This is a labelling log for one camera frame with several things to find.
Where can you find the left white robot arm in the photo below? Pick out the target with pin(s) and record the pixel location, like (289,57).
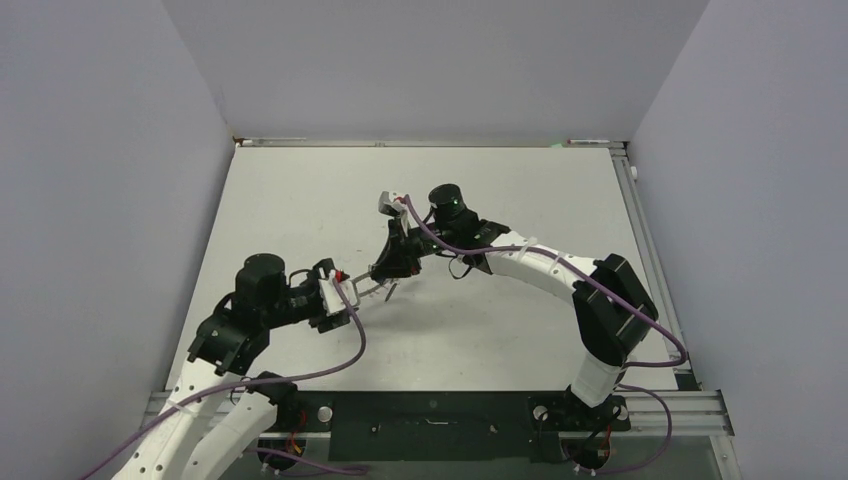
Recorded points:
(214,412)

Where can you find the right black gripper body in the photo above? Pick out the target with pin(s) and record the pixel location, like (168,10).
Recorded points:
(397,231)

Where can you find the metal perforated ring disc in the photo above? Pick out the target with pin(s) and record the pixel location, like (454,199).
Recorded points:
(366,288)

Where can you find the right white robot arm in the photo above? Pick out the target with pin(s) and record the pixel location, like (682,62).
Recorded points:
(614,312)

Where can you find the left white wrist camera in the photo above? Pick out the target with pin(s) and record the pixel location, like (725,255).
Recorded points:
(336,292)

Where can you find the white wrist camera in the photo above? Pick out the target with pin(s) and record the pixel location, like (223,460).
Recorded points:
(392,204)
(336,292)

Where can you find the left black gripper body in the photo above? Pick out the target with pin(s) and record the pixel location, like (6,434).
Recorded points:
(302,303)

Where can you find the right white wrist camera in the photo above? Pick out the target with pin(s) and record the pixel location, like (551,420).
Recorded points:
(392,204)

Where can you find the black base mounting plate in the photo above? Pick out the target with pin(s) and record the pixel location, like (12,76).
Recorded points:
(539,426)

